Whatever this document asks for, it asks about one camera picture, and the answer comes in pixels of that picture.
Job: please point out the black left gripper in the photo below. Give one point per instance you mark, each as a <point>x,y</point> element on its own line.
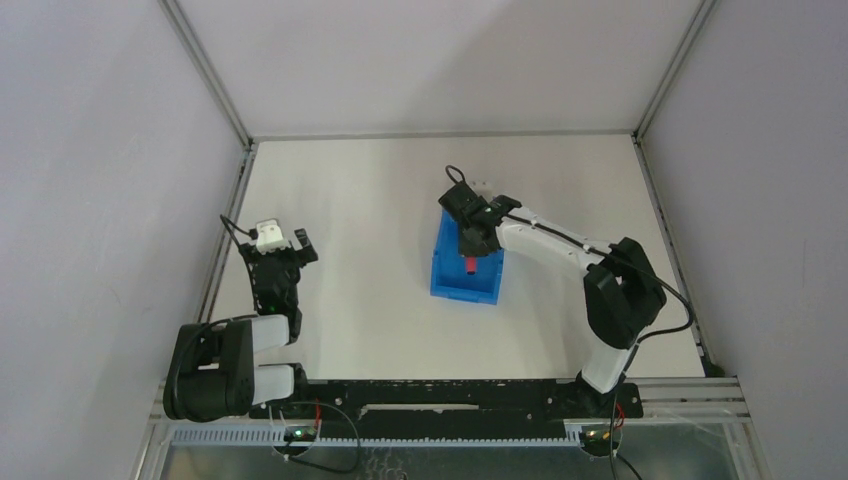
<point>279,256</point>

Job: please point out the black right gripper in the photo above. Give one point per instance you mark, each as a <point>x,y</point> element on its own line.
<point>468,250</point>

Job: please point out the red handled screwdriver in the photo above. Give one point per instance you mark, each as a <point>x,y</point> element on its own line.
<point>470,264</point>

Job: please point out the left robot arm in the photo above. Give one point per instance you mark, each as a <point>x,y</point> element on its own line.
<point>213,373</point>

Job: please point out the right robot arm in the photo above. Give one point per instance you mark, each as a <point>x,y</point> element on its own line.
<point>626,302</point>

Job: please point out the blue plastic bin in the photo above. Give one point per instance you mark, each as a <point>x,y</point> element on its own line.
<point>450,277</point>

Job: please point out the left controller board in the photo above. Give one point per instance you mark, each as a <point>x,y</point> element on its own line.
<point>298,434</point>

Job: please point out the controller board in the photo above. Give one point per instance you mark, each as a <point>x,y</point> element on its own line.
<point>598,443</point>
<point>298,434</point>

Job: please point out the right controller board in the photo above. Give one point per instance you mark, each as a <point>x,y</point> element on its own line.
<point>598,443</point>

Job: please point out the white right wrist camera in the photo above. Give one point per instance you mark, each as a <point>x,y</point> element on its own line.
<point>482,188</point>

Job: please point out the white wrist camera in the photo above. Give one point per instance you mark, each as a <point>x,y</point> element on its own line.
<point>270,237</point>
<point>482,188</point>

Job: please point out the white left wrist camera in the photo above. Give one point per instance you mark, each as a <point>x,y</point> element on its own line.
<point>270,237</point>

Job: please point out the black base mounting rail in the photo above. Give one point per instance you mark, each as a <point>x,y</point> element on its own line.
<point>464,410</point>

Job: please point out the grey slotted cable duct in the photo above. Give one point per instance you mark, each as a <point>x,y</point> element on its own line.
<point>228,435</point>

